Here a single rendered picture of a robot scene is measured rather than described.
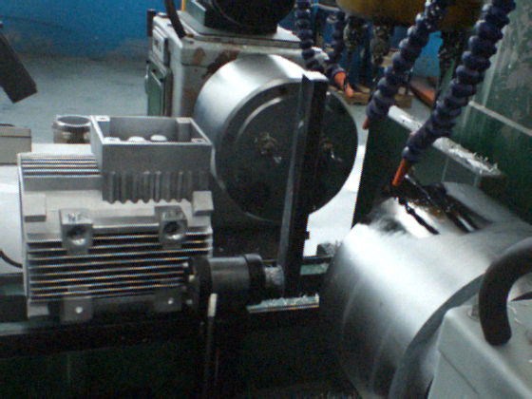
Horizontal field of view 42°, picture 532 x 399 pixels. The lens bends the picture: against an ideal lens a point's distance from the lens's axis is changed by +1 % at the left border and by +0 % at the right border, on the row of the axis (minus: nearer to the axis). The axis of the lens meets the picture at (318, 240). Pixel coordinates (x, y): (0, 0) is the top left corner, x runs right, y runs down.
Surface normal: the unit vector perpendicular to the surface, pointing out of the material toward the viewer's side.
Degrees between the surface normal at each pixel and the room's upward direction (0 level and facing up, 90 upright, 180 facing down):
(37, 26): 90
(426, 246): 36
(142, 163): 90
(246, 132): 90
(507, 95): 90
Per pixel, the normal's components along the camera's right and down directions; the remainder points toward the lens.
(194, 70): 0.38, 0.44
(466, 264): -0.36, -0.73
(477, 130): -0.91, 0.04
